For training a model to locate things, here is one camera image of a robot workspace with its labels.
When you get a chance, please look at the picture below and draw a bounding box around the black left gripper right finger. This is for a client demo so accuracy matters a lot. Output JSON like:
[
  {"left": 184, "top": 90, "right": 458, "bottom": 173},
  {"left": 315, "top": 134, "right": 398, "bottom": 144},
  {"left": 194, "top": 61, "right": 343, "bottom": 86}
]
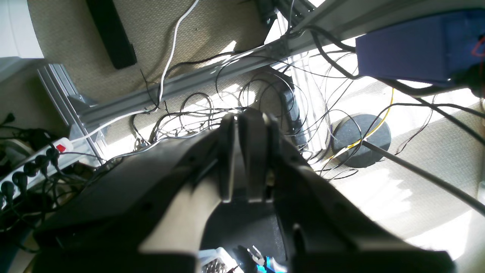
[{"left": 238, "top": 109, "right": 455, "bottom": 273}]

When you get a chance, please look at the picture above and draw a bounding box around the yellow cable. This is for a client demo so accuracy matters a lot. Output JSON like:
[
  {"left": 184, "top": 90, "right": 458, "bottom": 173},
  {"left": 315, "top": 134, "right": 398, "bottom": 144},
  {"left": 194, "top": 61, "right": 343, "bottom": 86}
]
[{"left": 328, "top": 88, "right": 394, "bottom": 160}]

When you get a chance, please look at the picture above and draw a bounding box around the black bar on carpet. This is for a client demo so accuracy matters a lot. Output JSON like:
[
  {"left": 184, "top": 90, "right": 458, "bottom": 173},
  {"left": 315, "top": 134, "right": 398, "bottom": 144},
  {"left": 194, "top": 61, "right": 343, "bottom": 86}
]
[{"left": 86, "top": 0, "right": 137, "bottom": 70}]

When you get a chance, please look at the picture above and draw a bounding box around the white power strip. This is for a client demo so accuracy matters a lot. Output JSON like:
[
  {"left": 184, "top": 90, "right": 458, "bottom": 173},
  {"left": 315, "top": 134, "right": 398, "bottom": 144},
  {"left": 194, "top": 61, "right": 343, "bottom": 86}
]
[{"left": 0, "top": 138, "right": 75, "bottom": 199}]

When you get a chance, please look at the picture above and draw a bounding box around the white cable on floor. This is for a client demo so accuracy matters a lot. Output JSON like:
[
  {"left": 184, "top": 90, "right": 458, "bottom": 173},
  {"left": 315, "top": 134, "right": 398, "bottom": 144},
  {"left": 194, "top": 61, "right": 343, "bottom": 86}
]
[{"left": 70, "top": 0, "right": 199, "bottom": 144}]

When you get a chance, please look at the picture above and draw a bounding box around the blue box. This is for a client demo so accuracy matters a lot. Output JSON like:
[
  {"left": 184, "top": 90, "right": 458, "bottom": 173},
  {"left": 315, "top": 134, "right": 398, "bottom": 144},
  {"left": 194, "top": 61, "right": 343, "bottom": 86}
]
[{"left": 355, "top": 9, "right": 485, "bottom": 87}]

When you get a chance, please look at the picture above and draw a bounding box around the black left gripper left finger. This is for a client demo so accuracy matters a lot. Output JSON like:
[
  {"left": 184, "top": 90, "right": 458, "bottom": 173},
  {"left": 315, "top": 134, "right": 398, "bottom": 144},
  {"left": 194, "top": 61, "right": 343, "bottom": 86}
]
[{"left": 32, "top": 113, "right": 235, "bottom": 273}]

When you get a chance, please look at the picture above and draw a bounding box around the round black stand base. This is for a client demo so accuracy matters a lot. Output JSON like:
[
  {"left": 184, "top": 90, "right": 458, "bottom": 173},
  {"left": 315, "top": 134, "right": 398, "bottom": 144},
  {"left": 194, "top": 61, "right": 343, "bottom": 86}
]
[{"left": 332, "top": 113, "right": 391, "bottom": 168}]

